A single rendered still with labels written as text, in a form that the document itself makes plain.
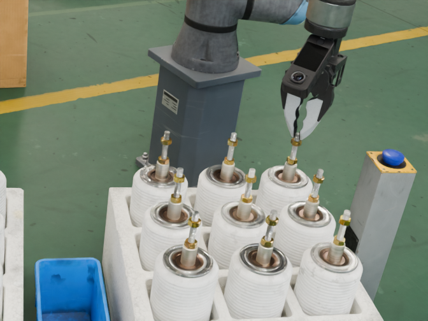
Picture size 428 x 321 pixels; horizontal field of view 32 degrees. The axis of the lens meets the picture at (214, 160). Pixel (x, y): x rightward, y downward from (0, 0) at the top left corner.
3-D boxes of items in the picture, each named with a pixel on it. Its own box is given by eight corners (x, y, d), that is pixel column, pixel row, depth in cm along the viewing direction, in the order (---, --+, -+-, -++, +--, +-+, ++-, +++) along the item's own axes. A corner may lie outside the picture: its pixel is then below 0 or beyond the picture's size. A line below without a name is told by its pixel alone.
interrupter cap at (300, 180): (271, 164, 141) (271, 161, 140) (310, 174, 140) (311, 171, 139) (263, 183, 134) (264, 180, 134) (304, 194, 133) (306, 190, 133)
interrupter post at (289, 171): (282, 174, 138) (285, 158, 136) (294, 177, 138) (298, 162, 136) (279, 180, 136) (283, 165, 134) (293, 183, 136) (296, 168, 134)
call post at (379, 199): (327, 283, 152) (365, 152, 137) (358, 283, 154) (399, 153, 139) (339, 307, 146) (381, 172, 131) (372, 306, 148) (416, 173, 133)
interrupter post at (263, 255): (261, 267, 113) (265, 250, 111) (251, 258, 114) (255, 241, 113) (273, 263, 114) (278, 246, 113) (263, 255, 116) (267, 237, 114)
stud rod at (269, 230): (266, 254, 113) (276, 213, 109) (260, 251, 113) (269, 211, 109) (269, 251, 114) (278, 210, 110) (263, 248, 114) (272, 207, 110)
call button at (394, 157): (376, 157, 136) (379, 148, 135) (395, 158, 137) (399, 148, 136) (385, 169, 133) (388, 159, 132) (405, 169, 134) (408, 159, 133)
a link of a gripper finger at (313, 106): (325, 135, 135) (335, 88, 131) (313, 147, 131) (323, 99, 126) (309, 130, 136) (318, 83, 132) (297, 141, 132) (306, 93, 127)
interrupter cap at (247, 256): (259, 283, 110) (260, 279, 109) (228, 254, 114) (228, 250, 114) (297, 268, 114) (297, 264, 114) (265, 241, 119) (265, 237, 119)
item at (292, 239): (304, 278, 141) (325, 199, 132) (321, 313, 133) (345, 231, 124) (255, 279, 139) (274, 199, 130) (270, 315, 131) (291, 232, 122)
